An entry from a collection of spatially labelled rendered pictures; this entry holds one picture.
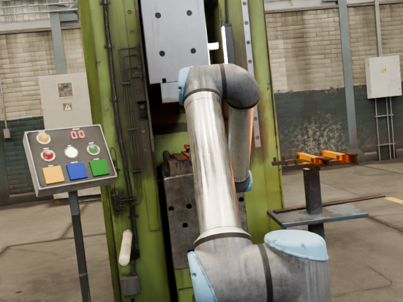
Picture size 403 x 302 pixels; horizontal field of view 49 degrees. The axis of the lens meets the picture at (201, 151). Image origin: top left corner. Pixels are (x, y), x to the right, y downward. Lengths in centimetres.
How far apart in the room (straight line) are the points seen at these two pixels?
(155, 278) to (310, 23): 700
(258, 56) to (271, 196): 75
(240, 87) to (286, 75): 713
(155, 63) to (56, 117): 548
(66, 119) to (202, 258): 656
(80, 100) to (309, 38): 429
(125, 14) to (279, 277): 166
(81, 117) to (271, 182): 540
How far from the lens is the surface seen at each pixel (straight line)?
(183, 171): 219
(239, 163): 170
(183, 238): 219
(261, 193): 242
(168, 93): 218
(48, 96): 761
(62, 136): 208
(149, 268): 243
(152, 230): 238
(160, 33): 221
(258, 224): 245
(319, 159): 203
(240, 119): 151
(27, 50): 842
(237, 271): 108
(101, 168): 202
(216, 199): 116
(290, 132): 850
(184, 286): 226
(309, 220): 207
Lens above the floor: 118
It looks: 4 degrees down
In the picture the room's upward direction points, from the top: 6 degrees counter-clockwise
